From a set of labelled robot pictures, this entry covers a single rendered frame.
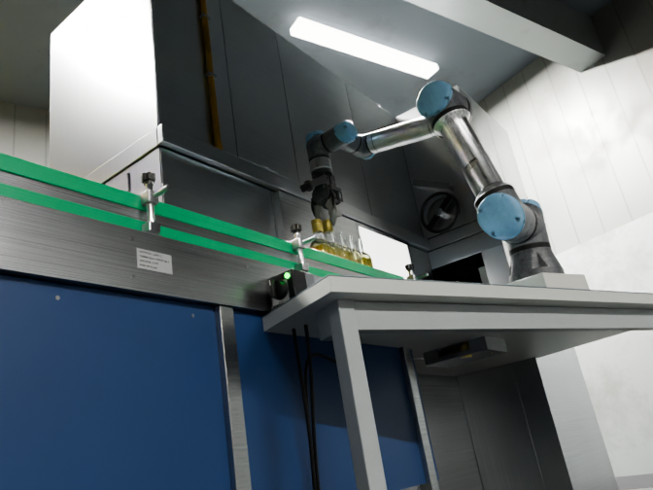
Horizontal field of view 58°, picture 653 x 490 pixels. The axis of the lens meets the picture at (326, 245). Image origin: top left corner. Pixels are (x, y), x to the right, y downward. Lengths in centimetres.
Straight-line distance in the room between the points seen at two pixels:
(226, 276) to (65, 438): 47
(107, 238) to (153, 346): 21
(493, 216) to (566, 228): 298
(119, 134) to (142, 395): 105
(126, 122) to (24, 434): 118
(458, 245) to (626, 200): 174
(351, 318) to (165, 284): 36
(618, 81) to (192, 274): 380
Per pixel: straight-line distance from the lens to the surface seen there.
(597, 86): 467
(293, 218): 203
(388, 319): 123
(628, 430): 438
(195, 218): 129
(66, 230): 107
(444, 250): 292
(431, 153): 310
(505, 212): 160
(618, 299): 186
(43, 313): 102
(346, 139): 201
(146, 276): 113
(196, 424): 115
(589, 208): 450
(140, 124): 187
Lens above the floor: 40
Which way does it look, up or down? 21 degrees up
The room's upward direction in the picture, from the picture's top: 10 degrees counter-clockwise
